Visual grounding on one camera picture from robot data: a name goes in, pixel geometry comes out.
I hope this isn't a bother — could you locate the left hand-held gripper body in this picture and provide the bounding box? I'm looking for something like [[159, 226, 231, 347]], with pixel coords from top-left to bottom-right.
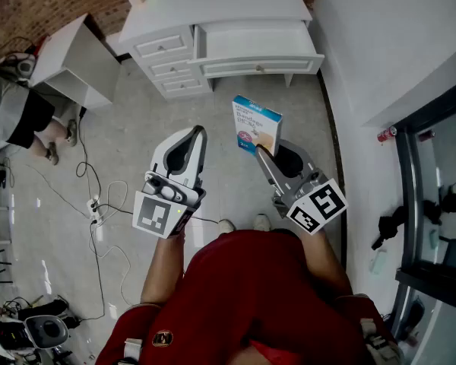
[[131, 170, 207, 240]]

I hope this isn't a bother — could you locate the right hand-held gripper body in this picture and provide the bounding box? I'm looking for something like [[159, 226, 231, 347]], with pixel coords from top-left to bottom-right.
[[271, 167, 350, 236]]

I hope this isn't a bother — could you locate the blue and white carton box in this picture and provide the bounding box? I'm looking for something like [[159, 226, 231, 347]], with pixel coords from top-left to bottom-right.
[[232, 94, 283, 157]]

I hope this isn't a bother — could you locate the person's right forearm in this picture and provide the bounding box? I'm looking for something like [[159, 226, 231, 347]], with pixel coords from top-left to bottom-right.
[[297, 225, 355, 300]]

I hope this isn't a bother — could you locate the person's left forearm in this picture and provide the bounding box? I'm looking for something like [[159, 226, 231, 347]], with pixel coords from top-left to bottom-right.
[[140, 229, 188, 306]]

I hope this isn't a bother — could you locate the narrow small white drawer front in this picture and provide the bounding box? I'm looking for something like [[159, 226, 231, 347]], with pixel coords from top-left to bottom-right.
[[160, 77, 207, 95]]

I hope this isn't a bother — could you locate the medium small white drawer front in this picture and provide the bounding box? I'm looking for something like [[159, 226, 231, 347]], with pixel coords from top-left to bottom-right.
[[148, 59, 199, 80]]

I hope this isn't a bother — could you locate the large small white drawer front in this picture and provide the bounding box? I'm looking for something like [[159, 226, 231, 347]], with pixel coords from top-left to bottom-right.
[[133, 33, 193, 60]]

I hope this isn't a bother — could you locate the person's right white shoe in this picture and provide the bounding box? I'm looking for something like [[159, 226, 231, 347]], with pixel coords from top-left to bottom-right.
[[253, 213, 272, 233]]

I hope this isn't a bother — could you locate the person's white shoe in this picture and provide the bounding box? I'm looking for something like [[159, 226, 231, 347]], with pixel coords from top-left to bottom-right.
[[217, 218, 237, 237], [253, 213, 272, 233]]

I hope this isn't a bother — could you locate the white power strip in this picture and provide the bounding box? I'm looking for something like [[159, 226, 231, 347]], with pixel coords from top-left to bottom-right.
[[86, 195, 104, 227]]

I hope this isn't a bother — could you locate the black folded umbrella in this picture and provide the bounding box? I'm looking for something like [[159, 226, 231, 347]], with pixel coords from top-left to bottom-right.
[[371, 205, 406, 251]]

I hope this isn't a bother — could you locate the person's left white shoe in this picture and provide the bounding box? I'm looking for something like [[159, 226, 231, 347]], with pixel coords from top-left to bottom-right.
[[217, 218, 237, 237]]

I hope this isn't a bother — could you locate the red drink can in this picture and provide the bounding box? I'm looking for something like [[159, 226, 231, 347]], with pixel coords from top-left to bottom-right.
[[376, 125, 398, 144]]

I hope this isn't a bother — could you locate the black-framed glass door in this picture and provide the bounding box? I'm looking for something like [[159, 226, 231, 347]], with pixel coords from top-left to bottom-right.
[[394, 74, 456, 316]]

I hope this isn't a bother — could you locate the person's red shirt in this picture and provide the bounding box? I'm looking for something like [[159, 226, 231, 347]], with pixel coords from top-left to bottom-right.
[[94, 229, 404, 365]]

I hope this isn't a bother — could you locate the white open side cabinet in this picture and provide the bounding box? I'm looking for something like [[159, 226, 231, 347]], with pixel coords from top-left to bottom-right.
[[29, 12, 122, 110]]

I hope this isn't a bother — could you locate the white wooden desk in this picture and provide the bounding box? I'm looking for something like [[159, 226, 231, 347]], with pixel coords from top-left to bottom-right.
[[117, 0, 325, 100]]

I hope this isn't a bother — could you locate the grey and white device stand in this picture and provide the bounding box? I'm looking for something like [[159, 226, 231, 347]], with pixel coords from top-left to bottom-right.
[[24, 314, 70, 351]]

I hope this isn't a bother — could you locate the black cable to gripper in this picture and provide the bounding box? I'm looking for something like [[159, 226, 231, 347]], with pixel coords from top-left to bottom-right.
[[96, 202, 220, 226]]

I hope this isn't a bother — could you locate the white cable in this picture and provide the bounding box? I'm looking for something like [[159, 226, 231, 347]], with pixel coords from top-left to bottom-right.
[[88, 179, 135, 308]]

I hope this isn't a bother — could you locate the black looped power cable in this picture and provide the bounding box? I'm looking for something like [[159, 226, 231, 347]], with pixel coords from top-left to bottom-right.
[[74, 106, 103, 209]]

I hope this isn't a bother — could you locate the long black floor cable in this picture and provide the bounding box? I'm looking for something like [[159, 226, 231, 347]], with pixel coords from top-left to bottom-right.
[[70, 222, 108, 323]]

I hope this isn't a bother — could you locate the thin grey cable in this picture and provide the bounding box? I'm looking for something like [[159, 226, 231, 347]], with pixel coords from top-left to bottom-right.
[[24, 163, 91, 219]]

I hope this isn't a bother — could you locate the grey left harness strap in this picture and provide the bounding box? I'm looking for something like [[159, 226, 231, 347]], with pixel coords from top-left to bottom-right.
[[122, 338, 144, 365]]

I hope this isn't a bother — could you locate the grey harness strap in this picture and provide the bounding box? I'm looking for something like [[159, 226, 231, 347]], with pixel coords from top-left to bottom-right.
[[122, 338, 144, 365], [359, 317, 404, 365]]

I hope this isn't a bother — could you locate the grey right harness strap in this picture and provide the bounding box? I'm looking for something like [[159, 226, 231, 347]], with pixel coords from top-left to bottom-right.
[[359, 317, 404, 365]]

